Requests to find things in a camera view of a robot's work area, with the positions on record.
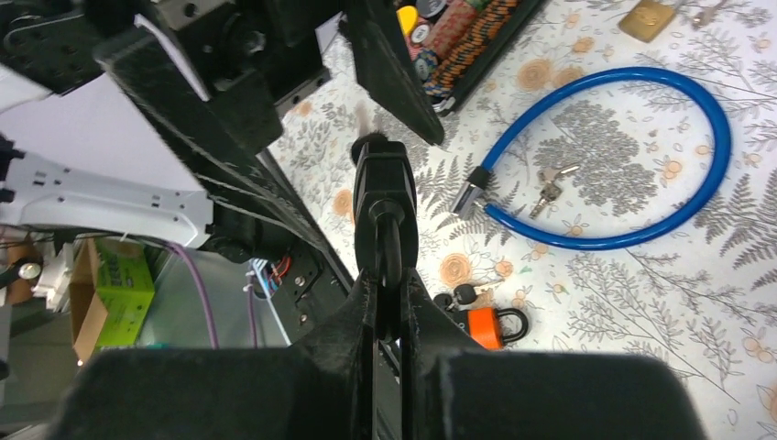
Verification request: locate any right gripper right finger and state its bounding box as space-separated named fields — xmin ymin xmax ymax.
xmin=400 ymin=269 xmax=705 ymax=439

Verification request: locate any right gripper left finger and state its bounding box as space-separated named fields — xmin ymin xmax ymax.
xmin=47 ymin=272 xmax=378 ymax=439

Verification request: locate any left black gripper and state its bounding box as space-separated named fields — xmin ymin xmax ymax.
xmin=93 ymin=0 xmax=444 ymax=286

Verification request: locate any orange black padlock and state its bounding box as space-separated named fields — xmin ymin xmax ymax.
xmin=465 ymin=307 xmax=530 ymax=350

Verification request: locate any blue cable lock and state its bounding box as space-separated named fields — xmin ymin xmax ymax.
xmin=450 ymin=66 xmax=734 ymax=252

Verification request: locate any small brass padlock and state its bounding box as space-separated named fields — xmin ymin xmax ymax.
xmin=618 ymin=0 xmax=729 ymax=44

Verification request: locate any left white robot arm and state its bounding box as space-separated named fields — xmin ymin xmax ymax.
xmin=1 ymin=1 xmax=443 ymax=262

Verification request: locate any black poker chip case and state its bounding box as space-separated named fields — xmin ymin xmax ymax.
xmin=394 ymin=0 xmax=548 ymax=116

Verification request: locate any floral table mat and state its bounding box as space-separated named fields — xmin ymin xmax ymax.
xmin=271 ymin=1 xmax=776 ymax=439

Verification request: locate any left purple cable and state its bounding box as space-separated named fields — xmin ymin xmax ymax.
xmin=163 ymin=239 xmax=259 ymax=350

